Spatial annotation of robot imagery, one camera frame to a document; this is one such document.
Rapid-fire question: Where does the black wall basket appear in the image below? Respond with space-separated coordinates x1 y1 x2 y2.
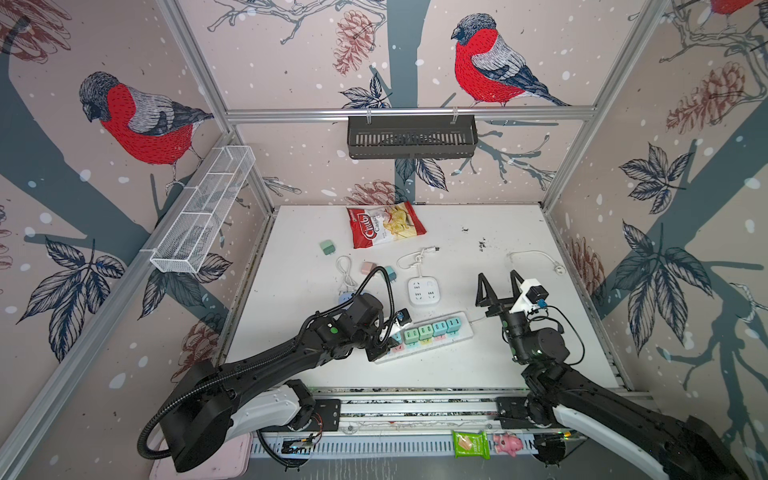
347 115 479 160

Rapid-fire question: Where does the light green charger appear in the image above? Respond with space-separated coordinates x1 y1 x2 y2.
418 324 434 341
319 240 336 256

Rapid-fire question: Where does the white power strip cable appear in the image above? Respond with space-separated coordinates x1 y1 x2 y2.
467 250 567 325

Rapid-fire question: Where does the white square power socket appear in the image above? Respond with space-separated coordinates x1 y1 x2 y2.
407 276 441 307

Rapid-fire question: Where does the pink charger plug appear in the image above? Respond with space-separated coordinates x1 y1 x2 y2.
361 261 377 276

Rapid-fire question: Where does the pink tray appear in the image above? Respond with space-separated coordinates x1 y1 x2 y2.
149 434 253 480

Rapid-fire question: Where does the white coiled cable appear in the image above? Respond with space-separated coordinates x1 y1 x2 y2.
334 254 360 292

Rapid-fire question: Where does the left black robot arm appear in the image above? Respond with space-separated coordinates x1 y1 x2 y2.
137 286 411 473

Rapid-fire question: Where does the red chips bag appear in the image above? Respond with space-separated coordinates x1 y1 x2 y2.
346 202 427 249

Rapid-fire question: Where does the green snack packet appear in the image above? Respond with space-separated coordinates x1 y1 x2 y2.
452 431 490 460

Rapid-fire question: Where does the teal charger beside pink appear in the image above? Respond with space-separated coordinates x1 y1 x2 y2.
385 266 397 282

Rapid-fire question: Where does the pink pig toy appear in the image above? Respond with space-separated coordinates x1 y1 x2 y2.
492 433 524 457

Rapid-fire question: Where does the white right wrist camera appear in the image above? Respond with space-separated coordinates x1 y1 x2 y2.
509 279 549 315

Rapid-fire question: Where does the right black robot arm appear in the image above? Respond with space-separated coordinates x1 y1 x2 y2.
475 271 747 479

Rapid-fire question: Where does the green charger plug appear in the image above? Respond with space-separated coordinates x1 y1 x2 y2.
404 328 420 345

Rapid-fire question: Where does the white wire shelf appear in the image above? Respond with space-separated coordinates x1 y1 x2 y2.
150 145 255 274

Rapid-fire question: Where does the long white power strip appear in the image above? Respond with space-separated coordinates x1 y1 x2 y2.
375 311 474 364

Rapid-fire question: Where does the white socket cable with plug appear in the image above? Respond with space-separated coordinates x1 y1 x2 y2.
396 244 441 278

